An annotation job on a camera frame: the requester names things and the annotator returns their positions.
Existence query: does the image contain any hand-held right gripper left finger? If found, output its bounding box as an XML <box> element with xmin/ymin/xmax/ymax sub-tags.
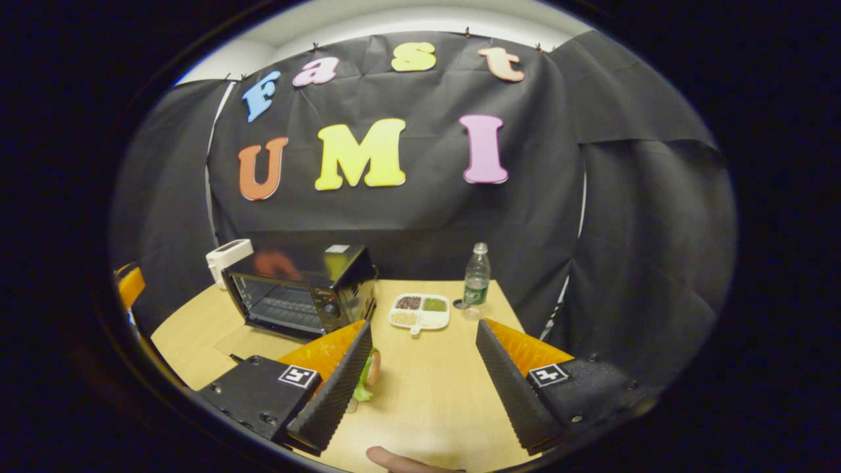
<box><xmin>197</xmin><ymin>321</ymin><xmax>375</xmax><ymax>457</ymax></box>

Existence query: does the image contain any black backdrop cloth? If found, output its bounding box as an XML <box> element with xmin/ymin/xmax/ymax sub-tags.
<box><xmin>108</xmin><ymin>30</ymin><xmax>738</xmax><ymax>395</ymax></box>

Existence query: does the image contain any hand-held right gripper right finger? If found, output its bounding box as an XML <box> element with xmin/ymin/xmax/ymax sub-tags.
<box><xmin>474</xmin><ymin>319</ymin><xmax>662</xmax><ymax>456</ymax></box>

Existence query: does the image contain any black electric oven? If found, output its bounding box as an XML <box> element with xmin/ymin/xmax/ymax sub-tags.
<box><xmin>214</xmin><ymin>244</ymin><xmax>379</xmax><ymax>364</ymax></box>

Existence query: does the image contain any white divided plate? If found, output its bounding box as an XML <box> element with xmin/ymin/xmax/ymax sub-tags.
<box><xmin>388</xmin><ymin>292</ymin><xmax>452</xmax><ymax>336</ymax></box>

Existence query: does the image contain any sandwich with lettuce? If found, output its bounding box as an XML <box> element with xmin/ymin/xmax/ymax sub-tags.
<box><xmin>353</xmin><ymin>346</ymin><xmax>382</xmax><ymax>403</ymax></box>

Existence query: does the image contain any clear plastic water bottle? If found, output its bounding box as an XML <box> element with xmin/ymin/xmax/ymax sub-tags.
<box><xmin>463</xmin><ymin>242</ymin><xmax>492</xmax><ymax>310</ymax></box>

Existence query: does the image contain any white toaster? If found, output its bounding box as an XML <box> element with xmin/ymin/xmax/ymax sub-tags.
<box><xmin>206</xmin><ymin>238</ymin><xmax>254</xmax><ymax>290</ymax></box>

